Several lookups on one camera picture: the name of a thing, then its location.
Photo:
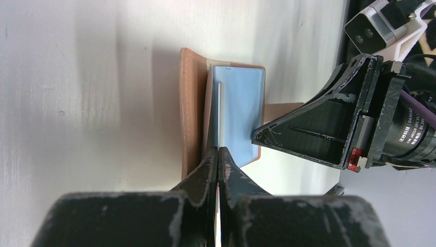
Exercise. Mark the black floral blanket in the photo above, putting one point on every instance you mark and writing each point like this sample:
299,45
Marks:
425,45

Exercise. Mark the tan leather card holder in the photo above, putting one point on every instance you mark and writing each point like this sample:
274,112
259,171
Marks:
245,108

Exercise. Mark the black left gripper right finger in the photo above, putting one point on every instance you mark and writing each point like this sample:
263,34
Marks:
250,216

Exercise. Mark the yellow credit card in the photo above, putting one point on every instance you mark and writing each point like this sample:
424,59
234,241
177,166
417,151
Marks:
221,114

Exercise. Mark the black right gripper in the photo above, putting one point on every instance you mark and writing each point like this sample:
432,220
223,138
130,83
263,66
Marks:
400,132

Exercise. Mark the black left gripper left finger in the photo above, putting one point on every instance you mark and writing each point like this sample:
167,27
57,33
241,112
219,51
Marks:
182,216

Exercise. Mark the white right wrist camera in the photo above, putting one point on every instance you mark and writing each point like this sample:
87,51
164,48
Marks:
388,28

